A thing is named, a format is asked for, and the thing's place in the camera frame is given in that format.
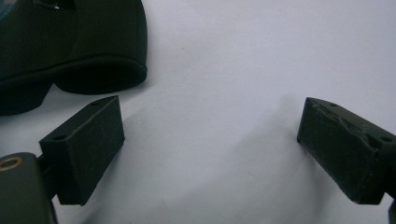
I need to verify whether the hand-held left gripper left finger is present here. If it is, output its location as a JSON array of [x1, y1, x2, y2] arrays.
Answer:
[[39, 95, 126, 206]]

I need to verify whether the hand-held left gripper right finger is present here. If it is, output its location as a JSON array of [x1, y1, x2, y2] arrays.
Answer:
[[297, 97, 396, 205]]

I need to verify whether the black knit garment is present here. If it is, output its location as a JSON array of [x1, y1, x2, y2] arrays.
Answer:
[[0, 0, 149, 117]]

